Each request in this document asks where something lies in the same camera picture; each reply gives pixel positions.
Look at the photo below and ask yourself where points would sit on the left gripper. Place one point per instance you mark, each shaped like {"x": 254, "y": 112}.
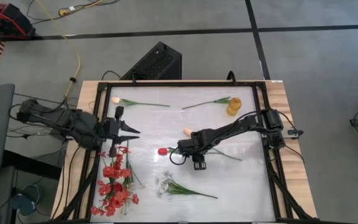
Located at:
{"x": 112, "y": 129}

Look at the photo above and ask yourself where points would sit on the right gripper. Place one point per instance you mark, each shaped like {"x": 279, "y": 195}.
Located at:
{"x": 191, "y": 144}

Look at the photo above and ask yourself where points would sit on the peach artificial tulip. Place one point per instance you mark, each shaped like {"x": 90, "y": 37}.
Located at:
{"x": 115, "y": 100}
{"x": 187, "y": 132}

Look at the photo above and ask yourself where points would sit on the white artificial flower bunch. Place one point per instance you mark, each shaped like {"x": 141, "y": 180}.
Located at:
{"x": 131, "y": 180}
{"x": 179, "y": 189}

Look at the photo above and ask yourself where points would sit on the large red blossom bunch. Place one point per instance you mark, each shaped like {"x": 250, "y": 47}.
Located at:
{"x": 117, "y": 199}

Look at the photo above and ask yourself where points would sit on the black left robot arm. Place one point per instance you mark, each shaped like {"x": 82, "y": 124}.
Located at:
{"x": 57, "y": 121}

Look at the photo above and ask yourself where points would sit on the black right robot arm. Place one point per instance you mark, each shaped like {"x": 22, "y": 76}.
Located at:
{"x": 228, "y": 129}

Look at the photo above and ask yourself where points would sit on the dark red glass vase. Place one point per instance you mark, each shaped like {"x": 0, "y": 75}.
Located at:
{"x": 117, "y": 187}

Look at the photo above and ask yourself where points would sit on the yellow glass vase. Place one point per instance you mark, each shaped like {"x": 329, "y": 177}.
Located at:
{"x": 234, "y": 107}

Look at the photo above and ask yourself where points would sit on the black speaker box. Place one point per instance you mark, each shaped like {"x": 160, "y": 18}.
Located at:
{"x": 157, "y": 63}

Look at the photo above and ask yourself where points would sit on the black desk support beam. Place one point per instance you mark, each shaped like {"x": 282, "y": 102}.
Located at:
{"x": 30, "y": 163}

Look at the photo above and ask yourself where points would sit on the blue-grey round stool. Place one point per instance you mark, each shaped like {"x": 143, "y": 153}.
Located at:
{"x": 25, "y": 202}

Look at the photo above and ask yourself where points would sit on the red and black case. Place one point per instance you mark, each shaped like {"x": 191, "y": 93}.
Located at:
{"x": 5, "y": 18}

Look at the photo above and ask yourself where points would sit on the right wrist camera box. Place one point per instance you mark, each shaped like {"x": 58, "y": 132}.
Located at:
{"x": 199, "y": 163}

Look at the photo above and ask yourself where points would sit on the black table frame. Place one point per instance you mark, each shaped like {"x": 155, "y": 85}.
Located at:
{"x": 261, "y": 96}

